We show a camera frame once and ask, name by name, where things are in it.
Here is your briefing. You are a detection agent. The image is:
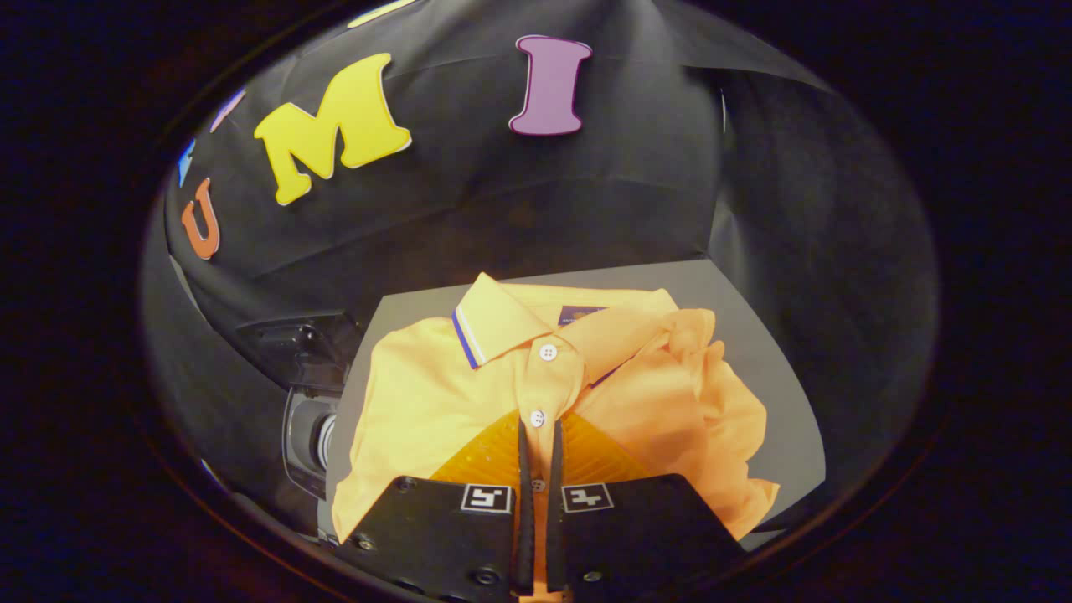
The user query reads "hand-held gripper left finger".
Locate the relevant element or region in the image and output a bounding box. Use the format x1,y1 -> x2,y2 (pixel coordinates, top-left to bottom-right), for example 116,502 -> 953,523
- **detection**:
335,410 -> 537,600

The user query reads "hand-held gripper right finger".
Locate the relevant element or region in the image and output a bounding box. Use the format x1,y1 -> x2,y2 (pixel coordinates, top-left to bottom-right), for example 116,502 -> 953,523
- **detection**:
546,410 -> 746,595

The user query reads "orange polo shirt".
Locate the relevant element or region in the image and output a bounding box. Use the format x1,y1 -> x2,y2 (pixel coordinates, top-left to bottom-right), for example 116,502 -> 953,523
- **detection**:
331,272 -> 780,603

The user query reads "dark washing machine lid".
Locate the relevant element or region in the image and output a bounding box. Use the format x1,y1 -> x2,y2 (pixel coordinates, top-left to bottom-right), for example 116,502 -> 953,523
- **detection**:
237,312 -> 363,391

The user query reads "beige cabinet with dark top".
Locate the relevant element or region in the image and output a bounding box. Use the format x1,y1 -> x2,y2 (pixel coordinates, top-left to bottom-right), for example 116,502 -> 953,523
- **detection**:
322,258 -> 826,554

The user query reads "black backdrop cloth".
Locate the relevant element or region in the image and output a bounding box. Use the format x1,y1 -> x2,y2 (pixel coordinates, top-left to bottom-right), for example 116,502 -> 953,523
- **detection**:
142,0 -> 939,537

